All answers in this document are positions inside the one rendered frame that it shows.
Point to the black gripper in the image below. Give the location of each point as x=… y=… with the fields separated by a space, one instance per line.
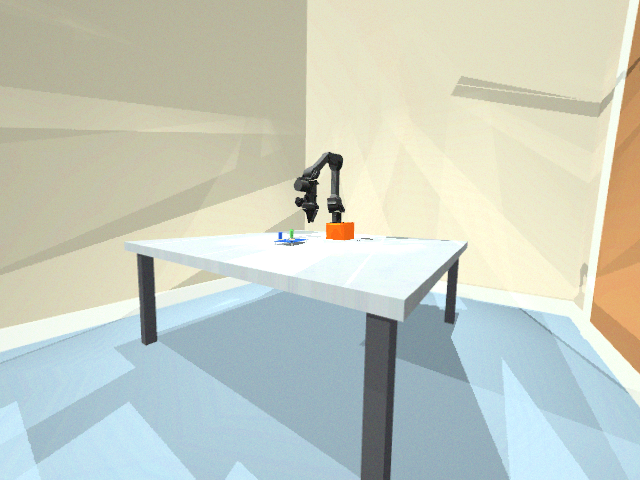
x=311 y=206

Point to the blue circuit board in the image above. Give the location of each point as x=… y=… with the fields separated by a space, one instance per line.
x=290 y=239

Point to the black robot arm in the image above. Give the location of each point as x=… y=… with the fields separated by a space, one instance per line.
x=303 y=184

